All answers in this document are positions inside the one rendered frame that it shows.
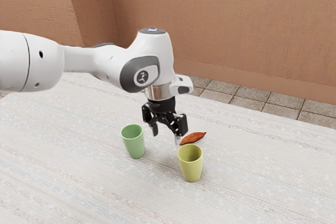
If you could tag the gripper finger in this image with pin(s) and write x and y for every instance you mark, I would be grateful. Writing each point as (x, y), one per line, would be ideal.
(177, 125)
(149, 119)

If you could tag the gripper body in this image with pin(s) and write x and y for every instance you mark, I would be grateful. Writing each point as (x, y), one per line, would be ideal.
(161, 106)

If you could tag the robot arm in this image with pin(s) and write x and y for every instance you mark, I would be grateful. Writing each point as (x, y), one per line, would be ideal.
(84, 58)

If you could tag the orange-brown sweet potato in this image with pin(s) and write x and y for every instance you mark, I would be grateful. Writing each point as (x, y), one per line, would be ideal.
(193, 138)

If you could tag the green cup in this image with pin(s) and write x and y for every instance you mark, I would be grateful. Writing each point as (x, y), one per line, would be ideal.
(133, 140)

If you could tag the yellow-green cup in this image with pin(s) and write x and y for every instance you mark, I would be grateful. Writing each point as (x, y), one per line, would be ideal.
(190, 162)

